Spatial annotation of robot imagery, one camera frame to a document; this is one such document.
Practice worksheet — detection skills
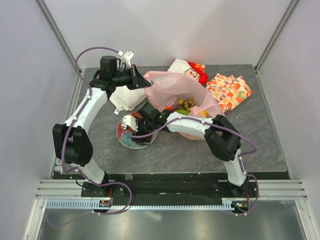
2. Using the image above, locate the yellow fake pear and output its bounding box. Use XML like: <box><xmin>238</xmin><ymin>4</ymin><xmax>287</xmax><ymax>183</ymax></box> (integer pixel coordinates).
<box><xmin>200</xmin><ymin>110</ymin><xmax>208</xmax><ymax>118</ymax></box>

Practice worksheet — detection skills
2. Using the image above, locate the grey cable duct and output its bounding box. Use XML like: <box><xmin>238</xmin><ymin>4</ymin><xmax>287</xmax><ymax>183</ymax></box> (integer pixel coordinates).
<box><xmin>46</xmin><ymin>199</ymin><xmax>244</xmax><ymax>211</ymax></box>

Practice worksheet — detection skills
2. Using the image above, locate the brown longan bunch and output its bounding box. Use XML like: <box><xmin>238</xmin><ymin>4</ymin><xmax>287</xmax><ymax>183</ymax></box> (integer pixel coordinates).
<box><xmin>170</xmin><ymin>97</ymin><xmax>196</xmax><ymax>112</ymax></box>

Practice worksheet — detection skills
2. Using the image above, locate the orange floral folded cloth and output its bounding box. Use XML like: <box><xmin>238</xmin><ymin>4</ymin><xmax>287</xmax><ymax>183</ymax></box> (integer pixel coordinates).
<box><xmin>206</xmin><ymin>73</ymin><xmax>253</xmax><ymax>113</ymax></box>

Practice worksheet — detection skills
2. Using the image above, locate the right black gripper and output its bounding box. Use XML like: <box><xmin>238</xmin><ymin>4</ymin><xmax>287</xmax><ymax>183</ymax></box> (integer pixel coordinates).
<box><xmin>131</xmin><ymin>115</ymin><xmax>155</xmax><ymax>146</ymax></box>

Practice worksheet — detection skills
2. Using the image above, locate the green fake fruit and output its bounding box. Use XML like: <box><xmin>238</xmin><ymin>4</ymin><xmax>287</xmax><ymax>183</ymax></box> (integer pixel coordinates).
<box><xmin>176</xmin><ymin>109</ymin><xmax>190</xmax><ymax>116</ymax></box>

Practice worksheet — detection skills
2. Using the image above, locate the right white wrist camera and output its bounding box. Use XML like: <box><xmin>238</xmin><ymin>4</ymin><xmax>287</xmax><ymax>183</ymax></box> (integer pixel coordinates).
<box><xmin>121</xmin><ymin>115</ymin><xmax>138</xmax><ymax>132</ymax></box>

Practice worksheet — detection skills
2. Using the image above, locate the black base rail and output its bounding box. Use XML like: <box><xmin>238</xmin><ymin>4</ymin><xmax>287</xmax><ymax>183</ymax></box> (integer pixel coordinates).
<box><xmin>81</xmin><ymin>173</ymin><xmax>258</xmax><ymax>205</ymax></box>

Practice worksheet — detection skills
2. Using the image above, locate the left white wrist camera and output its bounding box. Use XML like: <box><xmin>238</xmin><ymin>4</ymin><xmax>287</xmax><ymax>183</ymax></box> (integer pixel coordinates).
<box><xmin>118</xmin><ymin>50</ymin><xmax>134</xmax><ymax>69</ymax></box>

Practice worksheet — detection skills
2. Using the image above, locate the cartoon print folded cloth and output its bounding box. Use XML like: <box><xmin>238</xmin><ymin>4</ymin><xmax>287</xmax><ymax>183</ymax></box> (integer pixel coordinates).
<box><xmin>167</xmin><ymin>58</ymin><xmax>209</xmax><ymax>85</ymax></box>

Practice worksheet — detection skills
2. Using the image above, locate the pink plastic bag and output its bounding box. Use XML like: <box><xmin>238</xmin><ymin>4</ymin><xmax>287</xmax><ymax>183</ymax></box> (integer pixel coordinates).
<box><xmin>143</xmin><ymin>70</ymin><xmax>226</xmax><ymax>141</ymax></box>

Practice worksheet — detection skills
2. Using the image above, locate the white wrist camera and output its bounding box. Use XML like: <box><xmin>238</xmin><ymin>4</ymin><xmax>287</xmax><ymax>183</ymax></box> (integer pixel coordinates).
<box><xmin>121</xmin><ymin>115</ymin><xmax>138</xmax><ymax>132</ymax></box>
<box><xmin>118</xmin><ymin>50</ymin><xmax>134</xmax><ymax>69</ymax></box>

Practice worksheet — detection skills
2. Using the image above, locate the red teal floral plate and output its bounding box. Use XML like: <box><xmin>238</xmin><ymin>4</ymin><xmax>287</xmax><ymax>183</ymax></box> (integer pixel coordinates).
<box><xmin>116</xmin><ymin>121</ymin><xmax>158</xmax><ymax>150</ymax></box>

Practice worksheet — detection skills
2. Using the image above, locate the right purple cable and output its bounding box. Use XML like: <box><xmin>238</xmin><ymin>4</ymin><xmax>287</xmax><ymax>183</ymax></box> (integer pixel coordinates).
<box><xmin>123</xmin><ymin>117</ymin><xmax>261</xmax><ymax>217</ymax></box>

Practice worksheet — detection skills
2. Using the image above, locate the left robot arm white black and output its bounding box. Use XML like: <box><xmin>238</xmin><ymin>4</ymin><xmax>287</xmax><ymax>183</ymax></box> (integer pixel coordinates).
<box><xmin>52</xmin><ymin>51</ymin><xmax>151</xmax><ymax>197</ymax></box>

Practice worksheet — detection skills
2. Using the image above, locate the white folded towel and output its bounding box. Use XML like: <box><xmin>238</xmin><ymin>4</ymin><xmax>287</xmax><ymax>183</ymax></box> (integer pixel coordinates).
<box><xmin>109</xmin><ymin>86</ymin><xmax>146</xmax><ymax>115</ymax></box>

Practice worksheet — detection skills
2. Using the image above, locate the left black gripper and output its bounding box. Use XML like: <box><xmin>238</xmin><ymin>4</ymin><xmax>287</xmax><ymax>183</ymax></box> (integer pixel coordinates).
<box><xmin>112</xmin><ymin>64</ymin><xmax>151</xmax><ymax>91</ymax></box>

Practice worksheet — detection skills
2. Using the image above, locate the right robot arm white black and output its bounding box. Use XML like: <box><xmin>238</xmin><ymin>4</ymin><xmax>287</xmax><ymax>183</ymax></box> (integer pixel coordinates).
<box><xmin>133</xmin><ymin>102</ymin><xmax>247</xmax><ymax>197</ymax></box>

